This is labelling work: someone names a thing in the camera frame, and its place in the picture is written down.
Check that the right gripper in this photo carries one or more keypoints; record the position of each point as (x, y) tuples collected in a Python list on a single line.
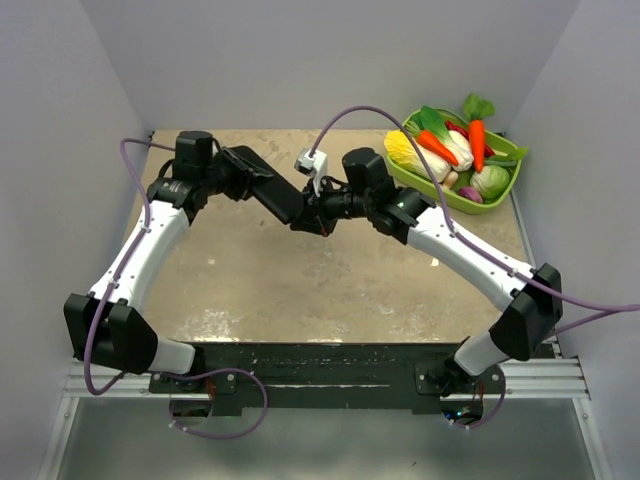
[(314, 219)]

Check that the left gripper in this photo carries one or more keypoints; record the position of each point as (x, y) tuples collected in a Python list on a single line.
[(245, 174)]

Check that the black tool case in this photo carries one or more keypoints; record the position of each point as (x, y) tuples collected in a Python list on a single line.
[(279, 197)]

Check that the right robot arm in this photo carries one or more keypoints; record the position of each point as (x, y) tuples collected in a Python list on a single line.
[(516, 289)]

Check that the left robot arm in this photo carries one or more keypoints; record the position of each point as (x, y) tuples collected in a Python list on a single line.
[(106, 325)]

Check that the toy napa cabbage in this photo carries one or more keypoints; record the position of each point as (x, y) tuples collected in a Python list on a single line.
[(402, 153)]

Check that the toy carrot left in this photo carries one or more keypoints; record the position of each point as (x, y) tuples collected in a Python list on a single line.
[(431, 143)]

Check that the toy carrot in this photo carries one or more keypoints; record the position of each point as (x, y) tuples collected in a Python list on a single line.
[(431, 143), (476, 109)]

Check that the toy mushroom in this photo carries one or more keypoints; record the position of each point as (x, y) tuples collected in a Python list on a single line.
[(450, 180)]

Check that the toy bok choy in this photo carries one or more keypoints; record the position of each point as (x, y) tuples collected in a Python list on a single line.
[(453, 141)]

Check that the toy purple onion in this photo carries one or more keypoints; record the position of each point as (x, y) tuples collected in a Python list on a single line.
[(471, 194)]

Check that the green vegetable tray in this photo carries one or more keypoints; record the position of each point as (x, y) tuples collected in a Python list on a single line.
[(507, 155)]

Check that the toy green cabbage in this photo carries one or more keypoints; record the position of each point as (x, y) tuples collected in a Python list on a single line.
[(491, 181)]

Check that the toy red chili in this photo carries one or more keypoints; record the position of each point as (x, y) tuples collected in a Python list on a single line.
[(457, 127)]

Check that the toy carrot right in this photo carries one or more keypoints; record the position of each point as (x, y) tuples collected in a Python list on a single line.
[(476, 109)]

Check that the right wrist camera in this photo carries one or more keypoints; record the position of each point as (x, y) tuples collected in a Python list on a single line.
[(314, 166)]

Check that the aluminium rail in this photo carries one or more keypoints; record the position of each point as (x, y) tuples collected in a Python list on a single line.
[(536, 379)]

